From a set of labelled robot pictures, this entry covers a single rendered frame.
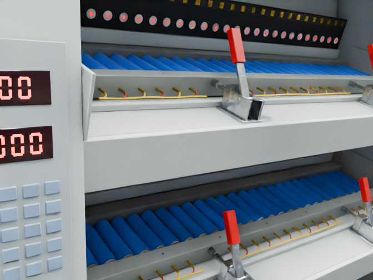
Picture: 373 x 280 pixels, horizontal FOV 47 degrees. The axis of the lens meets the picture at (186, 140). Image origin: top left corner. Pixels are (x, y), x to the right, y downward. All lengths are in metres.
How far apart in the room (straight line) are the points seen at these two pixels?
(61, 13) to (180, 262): 0.29
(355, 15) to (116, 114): 0.59
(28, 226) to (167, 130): 0.13
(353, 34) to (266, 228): 0.44
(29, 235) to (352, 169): 0.67
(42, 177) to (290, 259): 0.36
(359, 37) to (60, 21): 0.64
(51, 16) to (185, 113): 0.16
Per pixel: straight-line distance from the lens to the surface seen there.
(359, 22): 0.86
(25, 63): 0.29
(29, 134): 0.29
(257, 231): 0.55
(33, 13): 0.30
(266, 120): 0.44
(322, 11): 0.85
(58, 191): 0.30
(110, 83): 0.39
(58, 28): 0.30
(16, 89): 0.29
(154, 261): 0.46
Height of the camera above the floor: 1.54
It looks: 8 degrees down
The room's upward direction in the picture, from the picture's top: 1 degrees clockwise
